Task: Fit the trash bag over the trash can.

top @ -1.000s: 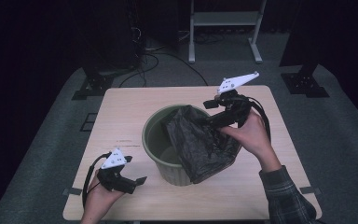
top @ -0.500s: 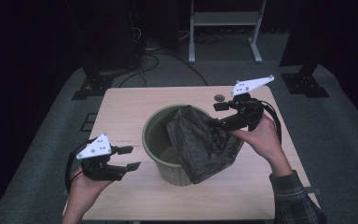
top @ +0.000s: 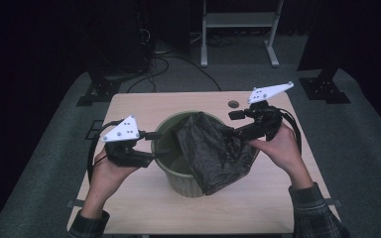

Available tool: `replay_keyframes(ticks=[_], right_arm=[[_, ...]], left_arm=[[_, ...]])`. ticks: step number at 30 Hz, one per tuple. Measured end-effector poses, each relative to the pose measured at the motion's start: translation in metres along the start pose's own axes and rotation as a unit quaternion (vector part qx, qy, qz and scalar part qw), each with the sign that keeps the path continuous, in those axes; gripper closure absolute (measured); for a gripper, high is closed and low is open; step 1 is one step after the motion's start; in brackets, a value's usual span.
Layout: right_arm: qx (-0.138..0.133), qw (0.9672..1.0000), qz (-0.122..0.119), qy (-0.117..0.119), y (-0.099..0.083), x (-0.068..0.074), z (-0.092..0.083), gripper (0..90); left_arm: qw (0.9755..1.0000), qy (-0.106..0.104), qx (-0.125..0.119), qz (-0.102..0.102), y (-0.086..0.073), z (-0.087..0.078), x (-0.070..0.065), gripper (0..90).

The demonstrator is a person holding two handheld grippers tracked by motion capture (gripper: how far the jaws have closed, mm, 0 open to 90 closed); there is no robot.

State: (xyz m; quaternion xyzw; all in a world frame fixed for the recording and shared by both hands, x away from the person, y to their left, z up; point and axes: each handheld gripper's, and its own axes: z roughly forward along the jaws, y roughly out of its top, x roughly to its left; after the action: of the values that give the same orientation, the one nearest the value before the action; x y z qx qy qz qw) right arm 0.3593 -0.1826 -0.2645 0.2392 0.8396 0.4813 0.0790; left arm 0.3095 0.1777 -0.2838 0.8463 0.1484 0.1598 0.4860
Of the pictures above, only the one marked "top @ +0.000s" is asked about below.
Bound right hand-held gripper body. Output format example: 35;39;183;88
244;80;295;142

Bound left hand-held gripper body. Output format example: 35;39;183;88
101;114;156;169

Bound black trash bag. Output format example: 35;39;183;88
173;111;259;196

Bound green trash can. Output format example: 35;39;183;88
151;110;261;198

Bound person's right hand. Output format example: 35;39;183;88
248;123;311;179

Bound person's left hand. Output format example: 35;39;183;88
89;148;141;200

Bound black stand base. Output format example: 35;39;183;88
75;70;122;107
298;67;351;105

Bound grey table foot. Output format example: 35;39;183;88
66;198;85;210
323;197;343;208

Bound white metal stand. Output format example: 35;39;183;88
200;0;285;68

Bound black floor frame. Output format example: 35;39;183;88
84;119;105;141

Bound right hand-held gripper cable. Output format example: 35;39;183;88
276;107;303;155

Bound hand-held gripper cable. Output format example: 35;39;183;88
86;119;124;184
276;107;303;155

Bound left hand-held gripper cable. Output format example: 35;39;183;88
86;119;124;184

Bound black floor cables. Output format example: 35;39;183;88
126;55;222;93

